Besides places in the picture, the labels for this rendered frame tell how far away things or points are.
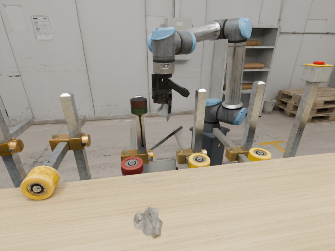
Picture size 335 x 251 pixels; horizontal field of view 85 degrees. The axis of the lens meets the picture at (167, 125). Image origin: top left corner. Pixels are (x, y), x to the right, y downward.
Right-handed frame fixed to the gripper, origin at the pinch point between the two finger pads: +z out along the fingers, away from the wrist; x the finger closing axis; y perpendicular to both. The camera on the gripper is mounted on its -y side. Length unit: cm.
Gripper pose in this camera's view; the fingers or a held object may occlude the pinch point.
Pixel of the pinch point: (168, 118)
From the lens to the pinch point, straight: 84.2
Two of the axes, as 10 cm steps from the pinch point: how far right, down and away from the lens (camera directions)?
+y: -9.9, 0.7, -1.6
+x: 1.7, 4.0, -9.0
